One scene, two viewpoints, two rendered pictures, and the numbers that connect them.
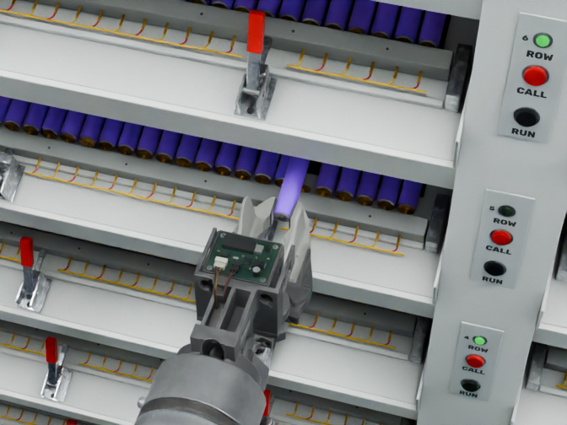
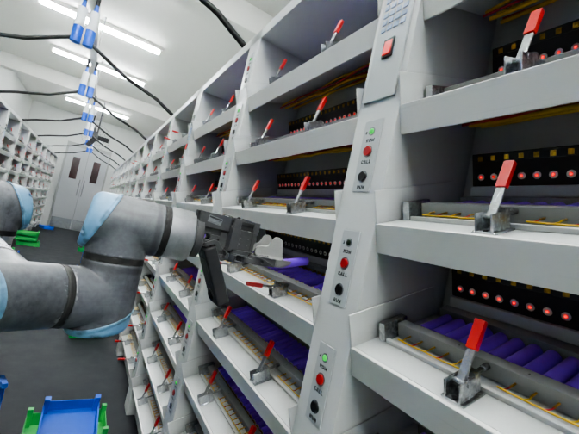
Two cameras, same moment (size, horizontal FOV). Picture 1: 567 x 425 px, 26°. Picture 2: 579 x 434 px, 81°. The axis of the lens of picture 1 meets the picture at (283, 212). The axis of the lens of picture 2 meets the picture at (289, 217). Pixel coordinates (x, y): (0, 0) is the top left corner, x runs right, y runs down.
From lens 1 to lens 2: 0.95 m
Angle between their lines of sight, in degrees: 65
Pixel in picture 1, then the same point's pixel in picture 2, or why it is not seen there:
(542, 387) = not seen: outside the picture
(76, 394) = (206, 406)
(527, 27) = (368, 127)
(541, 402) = not seen: outside the picture
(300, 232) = (277, 251)
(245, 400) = (184, 219)
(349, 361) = (285, 401)
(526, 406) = not seen: outside the picture
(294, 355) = (267, 387)
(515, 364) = (337, 387)
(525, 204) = (356, 236)
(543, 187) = (364, 223)
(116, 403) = (213, 418)
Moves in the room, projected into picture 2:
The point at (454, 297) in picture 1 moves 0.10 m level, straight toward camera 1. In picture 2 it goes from (321, 318) to (271, 315)
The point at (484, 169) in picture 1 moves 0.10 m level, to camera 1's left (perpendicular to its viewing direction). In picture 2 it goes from (345, 217) to (301, 211)
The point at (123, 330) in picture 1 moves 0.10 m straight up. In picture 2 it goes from (228, 353) to (237, 314)
